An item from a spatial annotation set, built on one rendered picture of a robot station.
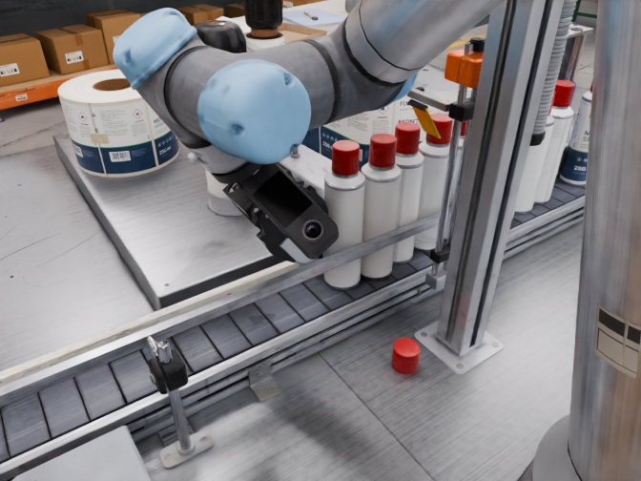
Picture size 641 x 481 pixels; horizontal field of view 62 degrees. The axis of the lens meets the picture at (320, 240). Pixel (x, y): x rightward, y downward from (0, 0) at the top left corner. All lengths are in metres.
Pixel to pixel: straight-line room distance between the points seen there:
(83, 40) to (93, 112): 3.38
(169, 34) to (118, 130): 0.57
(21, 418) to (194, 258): 0.31
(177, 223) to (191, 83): 0.49
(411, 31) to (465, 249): 0.31
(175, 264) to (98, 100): 0.37
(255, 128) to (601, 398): 0.28
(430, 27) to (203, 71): 0.17
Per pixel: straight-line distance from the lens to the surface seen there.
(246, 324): 0.69
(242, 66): 0.42
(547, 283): 0.90
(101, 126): 1.05
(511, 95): 0.55
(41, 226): 1.08
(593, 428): 0.25
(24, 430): 0.66
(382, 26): 0.43
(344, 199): 0.65
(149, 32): 0.50
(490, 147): 0.58
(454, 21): 0.41
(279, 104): 0.41
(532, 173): 0.93
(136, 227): 0.92
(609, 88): 0.19
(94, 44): 4.45
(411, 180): 0.72
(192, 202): 0.96
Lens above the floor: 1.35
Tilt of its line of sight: 34 degrees down
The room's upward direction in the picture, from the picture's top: straight up
